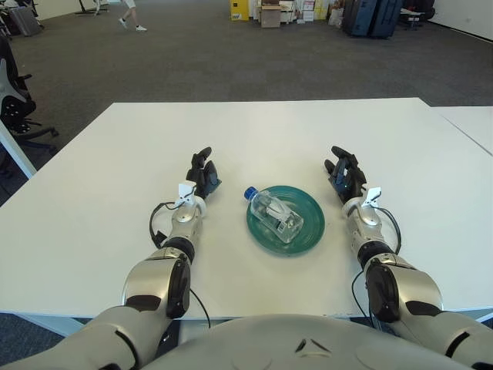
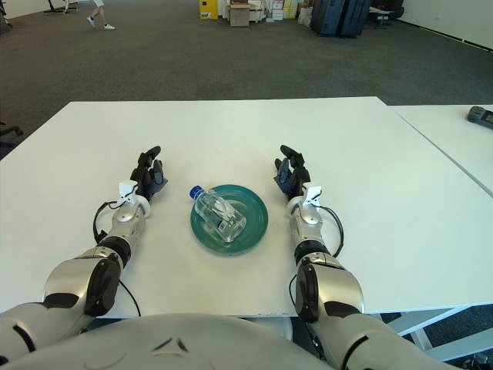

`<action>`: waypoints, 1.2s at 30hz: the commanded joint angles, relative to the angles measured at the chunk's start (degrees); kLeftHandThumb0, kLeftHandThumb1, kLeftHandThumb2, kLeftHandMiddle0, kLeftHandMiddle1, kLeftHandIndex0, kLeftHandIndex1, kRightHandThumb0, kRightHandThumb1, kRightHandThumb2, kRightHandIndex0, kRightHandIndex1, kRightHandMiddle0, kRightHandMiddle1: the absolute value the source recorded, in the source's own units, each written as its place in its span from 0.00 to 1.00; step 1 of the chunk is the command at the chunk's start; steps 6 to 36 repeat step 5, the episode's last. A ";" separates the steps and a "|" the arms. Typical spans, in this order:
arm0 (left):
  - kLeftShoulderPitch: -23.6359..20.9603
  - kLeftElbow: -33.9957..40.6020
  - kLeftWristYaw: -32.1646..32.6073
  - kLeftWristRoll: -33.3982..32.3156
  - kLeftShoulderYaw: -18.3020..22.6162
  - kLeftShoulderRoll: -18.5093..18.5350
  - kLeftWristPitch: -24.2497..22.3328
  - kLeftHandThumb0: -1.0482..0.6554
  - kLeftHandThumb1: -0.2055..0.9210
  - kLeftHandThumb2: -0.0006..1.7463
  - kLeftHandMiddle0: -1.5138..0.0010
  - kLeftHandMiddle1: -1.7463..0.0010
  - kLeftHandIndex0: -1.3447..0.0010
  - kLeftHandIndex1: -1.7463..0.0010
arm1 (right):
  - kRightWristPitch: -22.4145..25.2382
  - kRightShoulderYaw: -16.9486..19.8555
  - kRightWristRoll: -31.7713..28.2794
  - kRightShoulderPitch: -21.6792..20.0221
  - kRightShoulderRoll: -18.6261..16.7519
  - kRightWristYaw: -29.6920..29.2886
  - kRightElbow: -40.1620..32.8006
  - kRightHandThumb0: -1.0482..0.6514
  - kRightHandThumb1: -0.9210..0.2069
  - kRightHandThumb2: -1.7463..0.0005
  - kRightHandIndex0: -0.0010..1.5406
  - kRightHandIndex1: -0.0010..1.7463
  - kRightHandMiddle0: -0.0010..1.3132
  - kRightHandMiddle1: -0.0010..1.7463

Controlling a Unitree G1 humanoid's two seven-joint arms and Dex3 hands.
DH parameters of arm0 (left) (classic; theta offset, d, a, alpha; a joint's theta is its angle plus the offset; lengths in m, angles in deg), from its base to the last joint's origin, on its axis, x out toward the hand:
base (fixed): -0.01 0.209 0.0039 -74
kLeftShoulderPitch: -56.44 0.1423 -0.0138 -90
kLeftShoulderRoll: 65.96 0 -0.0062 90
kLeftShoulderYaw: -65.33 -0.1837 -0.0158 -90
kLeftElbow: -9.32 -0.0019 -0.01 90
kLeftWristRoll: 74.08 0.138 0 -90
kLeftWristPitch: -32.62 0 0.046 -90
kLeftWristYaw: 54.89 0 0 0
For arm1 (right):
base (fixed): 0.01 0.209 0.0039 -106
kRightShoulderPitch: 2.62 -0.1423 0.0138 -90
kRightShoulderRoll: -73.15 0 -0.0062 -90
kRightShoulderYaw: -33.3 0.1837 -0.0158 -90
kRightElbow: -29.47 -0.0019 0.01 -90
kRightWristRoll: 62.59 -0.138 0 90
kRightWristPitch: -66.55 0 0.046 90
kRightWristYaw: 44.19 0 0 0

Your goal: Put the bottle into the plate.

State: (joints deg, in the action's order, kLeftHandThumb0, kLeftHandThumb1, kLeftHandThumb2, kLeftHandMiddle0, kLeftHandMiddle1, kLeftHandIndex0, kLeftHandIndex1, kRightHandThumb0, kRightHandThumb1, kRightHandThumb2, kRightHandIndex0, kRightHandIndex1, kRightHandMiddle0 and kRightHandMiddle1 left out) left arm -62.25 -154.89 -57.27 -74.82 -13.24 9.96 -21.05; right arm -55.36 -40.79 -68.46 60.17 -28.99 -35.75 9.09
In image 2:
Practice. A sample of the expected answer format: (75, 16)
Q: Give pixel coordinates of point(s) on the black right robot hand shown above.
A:
(296, 177)

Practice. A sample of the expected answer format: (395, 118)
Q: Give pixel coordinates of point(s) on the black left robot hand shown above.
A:
(148, 179)

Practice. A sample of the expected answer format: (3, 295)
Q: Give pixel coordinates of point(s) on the clear bottle with blue cap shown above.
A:
(217, 214)

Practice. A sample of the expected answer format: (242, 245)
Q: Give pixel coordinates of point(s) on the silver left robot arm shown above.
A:
(73, 281)

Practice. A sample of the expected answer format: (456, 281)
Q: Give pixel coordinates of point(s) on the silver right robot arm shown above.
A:
(339, 285)

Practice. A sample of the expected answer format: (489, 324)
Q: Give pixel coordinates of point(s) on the green round plate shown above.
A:
(256, 216)

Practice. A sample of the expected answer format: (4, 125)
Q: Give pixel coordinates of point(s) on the black office chair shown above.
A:
(8, 133)

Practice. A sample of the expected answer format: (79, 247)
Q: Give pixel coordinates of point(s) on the white plastic bag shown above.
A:
(305, 16)

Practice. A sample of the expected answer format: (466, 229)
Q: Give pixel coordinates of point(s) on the dark blue suitcase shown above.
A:
(330, 18)

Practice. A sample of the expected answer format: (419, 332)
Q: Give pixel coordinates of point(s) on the grey robot torso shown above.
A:
(173, 343)

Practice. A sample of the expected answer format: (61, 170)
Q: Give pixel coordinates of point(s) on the black suitcase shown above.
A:
(354, 18)

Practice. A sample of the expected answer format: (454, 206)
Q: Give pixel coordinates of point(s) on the stack of white boxes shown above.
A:
(274, 9)

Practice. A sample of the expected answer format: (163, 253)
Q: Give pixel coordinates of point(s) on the person in white sneakers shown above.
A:
(101, 15)

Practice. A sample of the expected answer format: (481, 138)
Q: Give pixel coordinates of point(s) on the small white side table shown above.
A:
(382, 16)

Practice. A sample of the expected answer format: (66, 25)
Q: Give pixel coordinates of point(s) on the grey handheld device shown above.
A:
(481, 115)

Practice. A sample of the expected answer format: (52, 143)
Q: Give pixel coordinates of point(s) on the white table frame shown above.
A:
(423, 317)

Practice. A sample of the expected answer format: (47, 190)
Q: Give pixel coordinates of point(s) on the black desk base frame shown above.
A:
(61, 7)

